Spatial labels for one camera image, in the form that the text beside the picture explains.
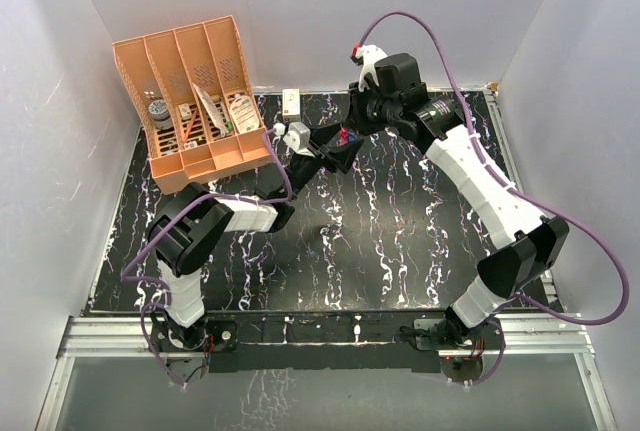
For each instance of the white label packet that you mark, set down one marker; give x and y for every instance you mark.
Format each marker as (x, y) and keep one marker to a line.
(244, 114)

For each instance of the grey round tin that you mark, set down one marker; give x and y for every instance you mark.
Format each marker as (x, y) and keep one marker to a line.
(160, 114)

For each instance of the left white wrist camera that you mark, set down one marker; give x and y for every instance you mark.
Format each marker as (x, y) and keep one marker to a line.
(296, 136)

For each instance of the small white card box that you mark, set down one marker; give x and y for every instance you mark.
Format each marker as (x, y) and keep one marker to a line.
(187, 111)

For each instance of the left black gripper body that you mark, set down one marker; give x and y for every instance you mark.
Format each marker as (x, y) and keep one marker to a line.
(304, 168)

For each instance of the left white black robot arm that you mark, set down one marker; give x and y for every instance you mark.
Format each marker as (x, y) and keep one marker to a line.
(188, 229)

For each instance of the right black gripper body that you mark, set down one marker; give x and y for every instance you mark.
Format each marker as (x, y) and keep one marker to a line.
(372, 112)

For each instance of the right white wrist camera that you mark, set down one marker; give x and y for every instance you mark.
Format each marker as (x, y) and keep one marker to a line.
(366, 57)

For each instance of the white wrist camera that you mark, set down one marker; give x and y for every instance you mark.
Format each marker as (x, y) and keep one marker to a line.
(366, 57)
(296, 136)

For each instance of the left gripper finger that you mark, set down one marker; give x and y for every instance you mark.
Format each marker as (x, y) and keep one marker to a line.
(321, 135)
(341, 158)

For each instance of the orange plastic file organizer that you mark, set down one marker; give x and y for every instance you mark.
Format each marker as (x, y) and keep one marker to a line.
(164, 65)

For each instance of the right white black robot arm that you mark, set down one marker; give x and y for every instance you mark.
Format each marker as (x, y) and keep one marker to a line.
(527, 242)

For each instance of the white paper sachet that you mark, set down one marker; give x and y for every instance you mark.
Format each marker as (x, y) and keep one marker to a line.
(212, 110)

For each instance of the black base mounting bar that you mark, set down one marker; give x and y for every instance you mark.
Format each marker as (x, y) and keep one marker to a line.
(338, 340)

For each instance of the orange pen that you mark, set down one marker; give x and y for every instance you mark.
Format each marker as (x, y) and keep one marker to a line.
(190, 126)

